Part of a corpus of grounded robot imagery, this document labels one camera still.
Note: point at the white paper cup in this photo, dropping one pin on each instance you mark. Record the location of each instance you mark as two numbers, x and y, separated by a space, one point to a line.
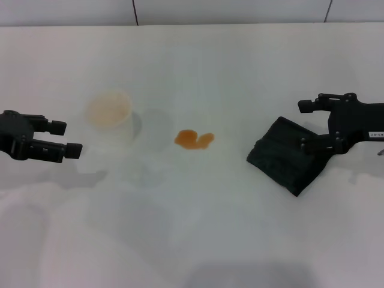
109 111

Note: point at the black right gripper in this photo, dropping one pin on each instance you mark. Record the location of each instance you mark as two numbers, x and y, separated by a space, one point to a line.
354 123

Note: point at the dark blue rag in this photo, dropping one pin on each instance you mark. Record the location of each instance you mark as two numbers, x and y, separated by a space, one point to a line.
279 156

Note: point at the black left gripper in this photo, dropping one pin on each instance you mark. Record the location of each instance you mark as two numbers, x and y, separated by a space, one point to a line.
15 135

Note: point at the brown water stain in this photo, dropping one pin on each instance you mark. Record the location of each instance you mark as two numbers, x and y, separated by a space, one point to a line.
190 139

